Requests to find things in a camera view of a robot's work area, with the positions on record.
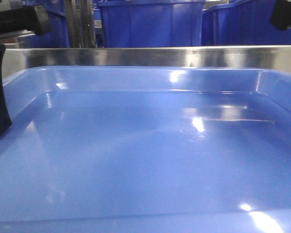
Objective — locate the blue bin upper centre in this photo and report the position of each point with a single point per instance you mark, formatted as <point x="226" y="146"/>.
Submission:
<point x="151" y="23"/>

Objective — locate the blue bin upper left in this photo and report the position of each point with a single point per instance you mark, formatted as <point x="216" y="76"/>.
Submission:
<point x="58" y="36"/>

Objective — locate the blue bin upper right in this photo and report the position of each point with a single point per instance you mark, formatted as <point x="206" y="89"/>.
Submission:
<point x="242" y="22"/>

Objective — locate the steel perforated shelf upright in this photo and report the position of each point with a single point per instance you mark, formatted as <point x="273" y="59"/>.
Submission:
<point x="80" y="23"/>

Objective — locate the steel shelf front rail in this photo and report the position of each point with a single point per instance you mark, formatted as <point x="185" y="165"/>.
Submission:
<point x="267" y="57"/>

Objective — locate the blue bin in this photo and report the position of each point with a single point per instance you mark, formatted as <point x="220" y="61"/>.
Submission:
<point x="58" y="36"/>
<point x="242" y="22"/>
<point x="151" y="23"/>

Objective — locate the blue plastic tray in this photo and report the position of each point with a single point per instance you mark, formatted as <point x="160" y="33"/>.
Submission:
<point x="146" y="150"/>

